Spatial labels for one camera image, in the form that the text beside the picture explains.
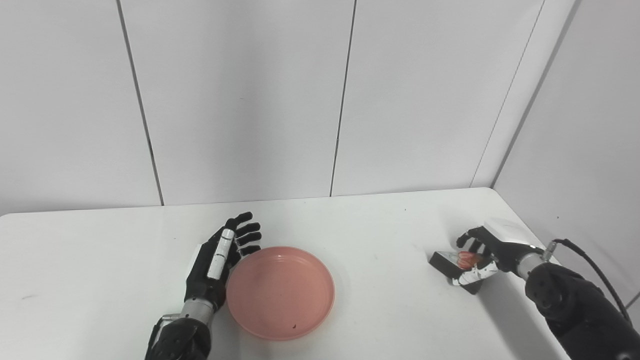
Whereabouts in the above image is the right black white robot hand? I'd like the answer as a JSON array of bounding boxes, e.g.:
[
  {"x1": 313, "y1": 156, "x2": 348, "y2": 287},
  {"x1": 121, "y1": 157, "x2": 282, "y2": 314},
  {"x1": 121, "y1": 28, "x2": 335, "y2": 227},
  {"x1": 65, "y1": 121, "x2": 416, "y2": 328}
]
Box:
[{"x1": 452, "y1": 218, "x2": 545, "y2": 287}]

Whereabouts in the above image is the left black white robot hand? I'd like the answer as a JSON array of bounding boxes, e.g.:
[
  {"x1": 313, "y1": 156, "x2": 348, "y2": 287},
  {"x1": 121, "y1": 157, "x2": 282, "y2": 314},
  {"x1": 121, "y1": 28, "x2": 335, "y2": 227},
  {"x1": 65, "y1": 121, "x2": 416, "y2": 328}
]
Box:
[{"x1": 184, "y1": 211, "x2": 262, "y2": 312}]

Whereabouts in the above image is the chocolate cake slice with fruit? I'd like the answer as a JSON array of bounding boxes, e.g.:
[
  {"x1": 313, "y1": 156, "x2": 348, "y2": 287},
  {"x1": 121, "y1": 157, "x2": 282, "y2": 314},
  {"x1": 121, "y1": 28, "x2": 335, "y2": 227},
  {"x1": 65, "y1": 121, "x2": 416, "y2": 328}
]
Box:
[{"x1": 429, "y1": 250, "x2": 485, "y2": 295}]

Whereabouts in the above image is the pink round plate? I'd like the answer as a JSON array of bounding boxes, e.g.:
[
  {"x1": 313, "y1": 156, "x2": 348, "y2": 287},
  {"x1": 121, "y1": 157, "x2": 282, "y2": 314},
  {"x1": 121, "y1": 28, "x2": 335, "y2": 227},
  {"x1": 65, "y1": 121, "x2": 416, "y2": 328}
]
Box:
[{"x1": 226, "y1": 246, "x2": 336, "y2": 342}]

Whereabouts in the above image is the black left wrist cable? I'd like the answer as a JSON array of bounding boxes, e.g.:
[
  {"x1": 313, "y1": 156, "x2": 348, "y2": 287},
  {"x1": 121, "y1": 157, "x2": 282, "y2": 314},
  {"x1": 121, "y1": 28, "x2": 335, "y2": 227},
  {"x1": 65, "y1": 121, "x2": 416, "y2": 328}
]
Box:
[{"x1": 148, "y1": 314, "x2": 182, "y2": 356}]

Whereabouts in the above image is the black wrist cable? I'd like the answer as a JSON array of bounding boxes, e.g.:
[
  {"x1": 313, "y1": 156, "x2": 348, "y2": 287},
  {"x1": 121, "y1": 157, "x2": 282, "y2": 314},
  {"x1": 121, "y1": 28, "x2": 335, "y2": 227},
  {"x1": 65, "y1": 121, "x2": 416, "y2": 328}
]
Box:
[
  {"x1": 148, "y1": 314, "x2": 182, "y2": 356},
  {"x1": 544, "y1": 238, "x2": 632, "y2": 323}
]

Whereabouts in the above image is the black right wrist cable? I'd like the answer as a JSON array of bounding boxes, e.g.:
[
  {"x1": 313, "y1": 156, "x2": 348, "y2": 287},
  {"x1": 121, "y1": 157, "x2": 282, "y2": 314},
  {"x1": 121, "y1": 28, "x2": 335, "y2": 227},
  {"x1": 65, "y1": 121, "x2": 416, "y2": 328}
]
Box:
[{"x1": 544, "y1": 238, "x2": 632, "y2": 323}]

